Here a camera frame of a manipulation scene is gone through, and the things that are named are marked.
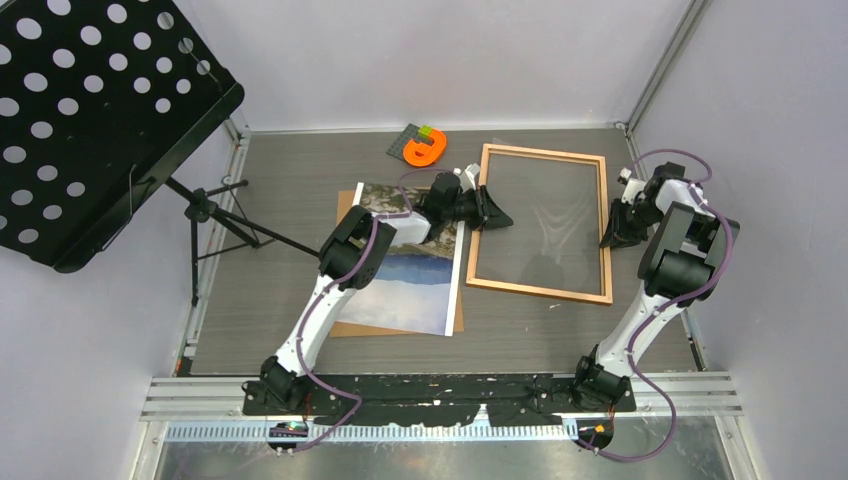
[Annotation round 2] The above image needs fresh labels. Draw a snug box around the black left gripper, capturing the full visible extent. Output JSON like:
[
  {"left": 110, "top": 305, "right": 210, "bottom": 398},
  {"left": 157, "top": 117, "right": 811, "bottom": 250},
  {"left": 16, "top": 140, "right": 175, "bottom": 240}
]
[{"left": 444, "top": 188, "right": 514, "bottom": 234}]

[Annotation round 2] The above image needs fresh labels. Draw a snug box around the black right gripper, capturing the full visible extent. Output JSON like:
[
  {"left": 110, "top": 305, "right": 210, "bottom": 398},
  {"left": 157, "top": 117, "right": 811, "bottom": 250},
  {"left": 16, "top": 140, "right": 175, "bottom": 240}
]
[{"left": 599, "top": 197, "right": 663, "bottom": 251}]

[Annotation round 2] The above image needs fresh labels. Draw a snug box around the transparent acrylic sheet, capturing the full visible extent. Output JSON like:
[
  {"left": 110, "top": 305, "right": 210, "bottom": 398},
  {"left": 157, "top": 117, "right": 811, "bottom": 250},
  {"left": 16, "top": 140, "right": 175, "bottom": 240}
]
[{"left": 475, "top": 135, "right": 607, "bottom": 296}]

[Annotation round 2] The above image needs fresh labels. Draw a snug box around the wooden picture frame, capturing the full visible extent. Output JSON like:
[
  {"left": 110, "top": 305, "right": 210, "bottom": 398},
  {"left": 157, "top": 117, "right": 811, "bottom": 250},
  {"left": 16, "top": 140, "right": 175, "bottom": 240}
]
[{"left": 464, "top": 143, "right": 614, "bottom": 307}]

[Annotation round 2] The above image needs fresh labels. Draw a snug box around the landscape photo print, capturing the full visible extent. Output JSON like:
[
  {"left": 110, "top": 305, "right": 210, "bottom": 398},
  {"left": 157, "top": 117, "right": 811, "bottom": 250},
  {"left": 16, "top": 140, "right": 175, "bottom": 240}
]
[{"left": 330, "top": 222, "right": 465, "bottom": 338}]

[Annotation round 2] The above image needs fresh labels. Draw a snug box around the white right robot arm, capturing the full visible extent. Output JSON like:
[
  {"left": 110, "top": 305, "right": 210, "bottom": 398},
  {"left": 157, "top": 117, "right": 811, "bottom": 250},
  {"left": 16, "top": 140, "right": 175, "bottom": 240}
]
[{"left": 569, "top": 162, "right": 741, "bottom": 411}]

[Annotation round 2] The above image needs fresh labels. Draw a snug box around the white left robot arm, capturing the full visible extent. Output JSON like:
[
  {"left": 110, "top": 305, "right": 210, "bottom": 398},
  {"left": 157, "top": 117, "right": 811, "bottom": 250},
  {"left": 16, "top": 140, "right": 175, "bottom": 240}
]
[{"left": 259, "top": 164, "right": 514, "bottom": 414}]

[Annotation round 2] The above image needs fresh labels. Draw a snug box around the green lego brick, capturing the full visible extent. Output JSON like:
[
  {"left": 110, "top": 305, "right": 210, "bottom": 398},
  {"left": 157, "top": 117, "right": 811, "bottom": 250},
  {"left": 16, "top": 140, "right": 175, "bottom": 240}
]
[{"left": 417, "top": 125, "right": 434, "bottom": 141}]

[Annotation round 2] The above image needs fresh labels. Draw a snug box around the grey lego baseplate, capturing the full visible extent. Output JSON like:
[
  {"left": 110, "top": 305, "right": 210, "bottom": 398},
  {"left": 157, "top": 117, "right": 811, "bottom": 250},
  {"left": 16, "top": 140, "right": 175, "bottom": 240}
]
[{"left": 386, "top": 124, "right": 420, "bottom": 161}]

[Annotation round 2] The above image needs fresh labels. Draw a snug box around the brown cardboard backing board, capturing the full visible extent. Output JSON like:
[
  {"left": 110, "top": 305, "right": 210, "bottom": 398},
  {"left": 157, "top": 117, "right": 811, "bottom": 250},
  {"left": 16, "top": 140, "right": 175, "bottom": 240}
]
[{"left": 329, "top": 190, "right": 465, "bottom": 338}]

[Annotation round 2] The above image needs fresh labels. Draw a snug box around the black perforated music stand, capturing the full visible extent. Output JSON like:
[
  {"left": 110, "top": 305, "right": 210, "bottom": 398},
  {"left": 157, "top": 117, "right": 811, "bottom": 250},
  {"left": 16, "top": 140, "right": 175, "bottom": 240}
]
[{"left": 0, "top": 0, "right": 333, "bottom": 307}]

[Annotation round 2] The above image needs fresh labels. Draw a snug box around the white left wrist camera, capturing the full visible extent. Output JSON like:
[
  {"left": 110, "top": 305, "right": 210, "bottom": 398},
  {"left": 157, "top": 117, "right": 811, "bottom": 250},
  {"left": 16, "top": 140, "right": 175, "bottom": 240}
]
[{"left": 458, "top": 163, "right": 481, "bottom": 192}]

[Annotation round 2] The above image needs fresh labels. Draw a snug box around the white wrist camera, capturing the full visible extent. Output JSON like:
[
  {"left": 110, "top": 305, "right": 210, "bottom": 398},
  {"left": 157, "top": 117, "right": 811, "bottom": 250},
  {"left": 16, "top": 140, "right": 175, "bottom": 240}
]
[
  {"left": 458, "top": 163, "right": 481, "bottom": 192},
  {"left": 618, "top": 168, "right": 646, "bottom": 204}
]

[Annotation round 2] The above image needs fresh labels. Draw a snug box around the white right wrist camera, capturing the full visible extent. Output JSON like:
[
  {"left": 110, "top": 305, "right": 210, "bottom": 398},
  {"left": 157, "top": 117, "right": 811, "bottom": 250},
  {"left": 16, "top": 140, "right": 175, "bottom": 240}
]
[{"left": 618, "top": 168, "right": 646, "bottom": 204}]

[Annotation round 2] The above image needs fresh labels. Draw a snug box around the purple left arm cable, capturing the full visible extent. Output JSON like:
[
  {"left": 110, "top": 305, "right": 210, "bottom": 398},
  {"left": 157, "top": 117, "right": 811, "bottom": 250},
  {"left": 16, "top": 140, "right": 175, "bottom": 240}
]
[{"left": 291, "top": 166, "right": 452, "bottom": 455}]

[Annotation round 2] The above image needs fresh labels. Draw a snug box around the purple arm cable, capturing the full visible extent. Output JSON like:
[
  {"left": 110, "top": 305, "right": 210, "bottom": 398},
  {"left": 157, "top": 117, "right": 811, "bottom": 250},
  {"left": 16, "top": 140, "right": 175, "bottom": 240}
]
[
  {"left": 576, "top": 148, "right": 735, "bottom": 463},
  {"left": 291, "top": 166, "right": 452, "bottom": 455}
]

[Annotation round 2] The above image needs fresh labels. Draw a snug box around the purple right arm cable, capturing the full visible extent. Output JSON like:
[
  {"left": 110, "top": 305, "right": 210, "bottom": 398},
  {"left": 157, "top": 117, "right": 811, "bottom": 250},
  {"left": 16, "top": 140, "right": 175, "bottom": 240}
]
[{"left": 576, "top": 148, "right": 735, "bottom": 463}]

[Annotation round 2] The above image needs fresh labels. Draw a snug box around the aluminium rail with ruler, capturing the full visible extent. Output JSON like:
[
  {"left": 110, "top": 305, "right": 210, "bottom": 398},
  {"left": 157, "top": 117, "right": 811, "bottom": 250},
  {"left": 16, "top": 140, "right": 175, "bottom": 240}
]
[{"left": 141, "top": 376, "right": 744, "bottom": 443}]

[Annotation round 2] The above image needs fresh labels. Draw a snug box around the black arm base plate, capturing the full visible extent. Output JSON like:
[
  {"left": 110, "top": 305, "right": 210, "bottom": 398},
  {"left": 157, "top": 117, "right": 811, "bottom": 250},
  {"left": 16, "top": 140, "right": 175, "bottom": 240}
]
[{"left": 241, "top": 373, "right": 635, "bottom": 427}]

